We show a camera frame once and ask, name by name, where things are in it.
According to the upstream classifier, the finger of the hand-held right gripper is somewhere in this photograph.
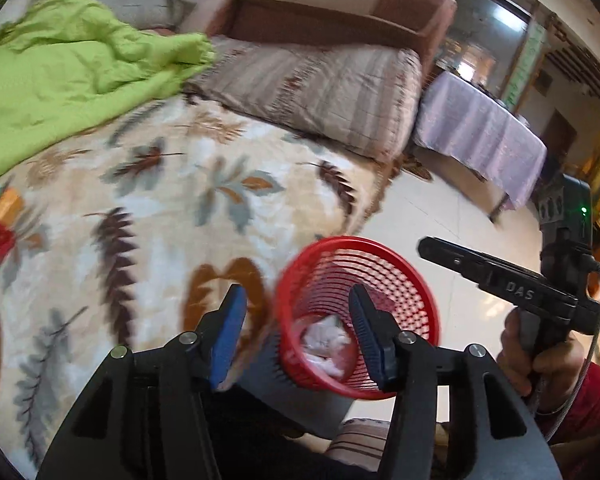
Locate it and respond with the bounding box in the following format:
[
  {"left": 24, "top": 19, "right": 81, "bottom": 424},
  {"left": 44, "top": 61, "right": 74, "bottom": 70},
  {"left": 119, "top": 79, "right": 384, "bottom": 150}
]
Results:
[{"left": 419, "top": 236, "right": 501, "bottom": 283}]

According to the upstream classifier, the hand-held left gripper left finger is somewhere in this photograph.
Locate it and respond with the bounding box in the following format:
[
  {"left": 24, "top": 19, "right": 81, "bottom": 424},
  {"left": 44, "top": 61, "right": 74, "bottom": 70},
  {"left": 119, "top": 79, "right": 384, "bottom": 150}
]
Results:
[{"left": 37, "top": 284, "right": 248, "bottom": 480}]

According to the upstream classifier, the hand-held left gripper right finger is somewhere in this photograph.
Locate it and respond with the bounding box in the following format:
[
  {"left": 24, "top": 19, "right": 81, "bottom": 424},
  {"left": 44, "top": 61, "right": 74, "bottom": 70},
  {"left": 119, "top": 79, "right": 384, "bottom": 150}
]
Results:
[{"left": 348, "top": 285, "right": 563, "bottom": 480}]

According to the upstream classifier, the red plastic mesh basket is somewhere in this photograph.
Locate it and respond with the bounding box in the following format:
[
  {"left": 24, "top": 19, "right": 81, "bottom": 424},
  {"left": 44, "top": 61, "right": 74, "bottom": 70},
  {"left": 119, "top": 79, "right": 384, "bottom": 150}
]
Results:
[{"left": 274, "top": 236, "right": 440, "bottom": 401}]

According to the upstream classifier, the person's right forearm red sleeve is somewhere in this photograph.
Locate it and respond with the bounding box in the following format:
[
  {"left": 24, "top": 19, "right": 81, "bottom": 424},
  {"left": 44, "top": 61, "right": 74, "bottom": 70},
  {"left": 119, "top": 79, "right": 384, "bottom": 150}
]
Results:
[{"left": 537, "top": 360, "right": 600, "bottom": 443}]

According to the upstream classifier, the person's right hand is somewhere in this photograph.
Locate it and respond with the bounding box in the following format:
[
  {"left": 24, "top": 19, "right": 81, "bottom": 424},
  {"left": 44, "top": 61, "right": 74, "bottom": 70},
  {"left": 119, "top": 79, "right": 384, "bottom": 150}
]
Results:
[{"left": 499, "top": 310, "right": 588, "bottom": 411}]

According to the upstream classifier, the white crumpled paper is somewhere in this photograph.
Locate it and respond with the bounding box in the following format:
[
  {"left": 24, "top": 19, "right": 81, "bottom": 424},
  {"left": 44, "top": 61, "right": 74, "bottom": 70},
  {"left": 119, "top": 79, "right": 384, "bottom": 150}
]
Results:
[{"left": 300, "top": 316, "right": 358, "bottom": 378}]

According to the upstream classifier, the striped beige cloth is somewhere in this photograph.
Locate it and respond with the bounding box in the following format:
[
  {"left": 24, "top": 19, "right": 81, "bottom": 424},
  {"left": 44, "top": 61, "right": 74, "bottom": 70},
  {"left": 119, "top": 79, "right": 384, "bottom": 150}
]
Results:
[{"left": 327, "top": 417, "right": 451, "bottom": 480}]

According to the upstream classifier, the table with lilac tablecloth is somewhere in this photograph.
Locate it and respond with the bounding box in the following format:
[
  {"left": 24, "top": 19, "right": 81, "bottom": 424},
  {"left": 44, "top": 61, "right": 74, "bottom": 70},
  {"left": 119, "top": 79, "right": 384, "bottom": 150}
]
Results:
[{"left": 412, "top": 70, "right": 548, "bottom": 223}]

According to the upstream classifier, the floral leaf print blanket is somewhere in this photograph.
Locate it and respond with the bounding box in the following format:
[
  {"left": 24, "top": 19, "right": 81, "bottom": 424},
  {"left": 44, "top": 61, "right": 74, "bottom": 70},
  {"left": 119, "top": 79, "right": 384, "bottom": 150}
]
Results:
[{"left": 0, "top": 95, "right": 396, "bottom": 480}]

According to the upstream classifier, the striped beige pillow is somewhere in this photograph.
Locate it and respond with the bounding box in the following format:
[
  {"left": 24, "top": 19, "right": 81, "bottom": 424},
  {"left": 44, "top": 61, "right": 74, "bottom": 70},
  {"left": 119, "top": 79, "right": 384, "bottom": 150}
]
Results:
[{"left": 192, "top": 35, "right": 423, "bottom": 163}]

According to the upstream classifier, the glass door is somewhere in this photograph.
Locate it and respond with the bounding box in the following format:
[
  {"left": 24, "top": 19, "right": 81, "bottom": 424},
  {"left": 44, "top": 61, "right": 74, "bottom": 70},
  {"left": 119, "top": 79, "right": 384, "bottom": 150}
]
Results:
[{"left": 437, "top": 0, "right": 541, "bottom": 111}]

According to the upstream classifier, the orange cardboard box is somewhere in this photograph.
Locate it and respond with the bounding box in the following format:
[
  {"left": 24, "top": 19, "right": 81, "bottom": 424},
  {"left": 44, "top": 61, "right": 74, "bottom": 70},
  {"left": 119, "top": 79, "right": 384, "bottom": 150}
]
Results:
[{"left": 0, "top": 187, "right": 26, "bottom": 226}]

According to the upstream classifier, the green blanket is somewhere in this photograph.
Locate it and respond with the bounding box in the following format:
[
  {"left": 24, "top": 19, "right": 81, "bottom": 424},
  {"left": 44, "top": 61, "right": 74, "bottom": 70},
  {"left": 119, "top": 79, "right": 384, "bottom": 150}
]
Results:
[{"left": 0, "top": 0, "right": 216, "bottom": 188}]

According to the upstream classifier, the green wall banner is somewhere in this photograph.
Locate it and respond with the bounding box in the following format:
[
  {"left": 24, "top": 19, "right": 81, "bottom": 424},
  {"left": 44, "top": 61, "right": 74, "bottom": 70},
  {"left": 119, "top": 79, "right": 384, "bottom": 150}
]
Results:
[{"left": 500, "top": 25, "right": 548, "bottom": 111}]

